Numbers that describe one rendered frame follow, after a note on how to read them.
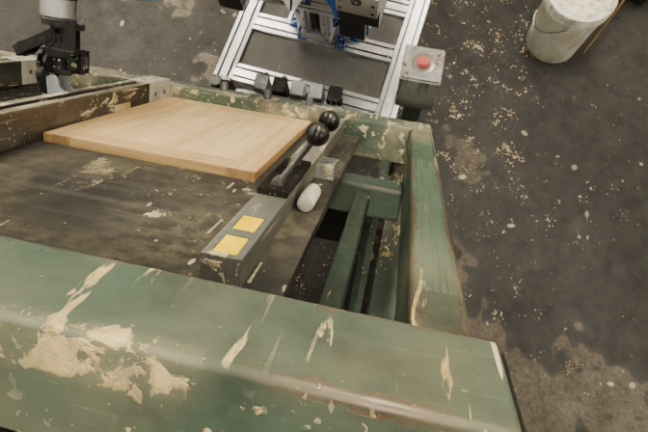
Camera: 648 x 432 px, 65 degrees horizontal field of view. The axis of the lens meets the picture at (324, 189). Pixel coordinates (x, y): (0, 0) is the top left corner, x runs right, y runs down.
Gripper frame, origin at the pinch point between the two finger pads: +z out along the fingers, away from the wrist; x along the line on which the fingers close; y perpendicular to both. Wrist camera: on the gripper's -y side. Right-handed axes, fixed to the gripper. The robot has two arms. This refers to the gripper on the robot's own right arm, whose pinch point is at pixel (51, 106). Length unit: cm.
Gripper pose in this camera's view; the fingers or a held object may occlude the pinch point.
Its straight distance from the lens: 136.7
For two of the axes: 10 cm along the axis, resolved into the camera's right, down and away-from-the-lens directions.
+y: 9.7, 2.0, -1.1
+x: 1.7, -3.0, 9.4
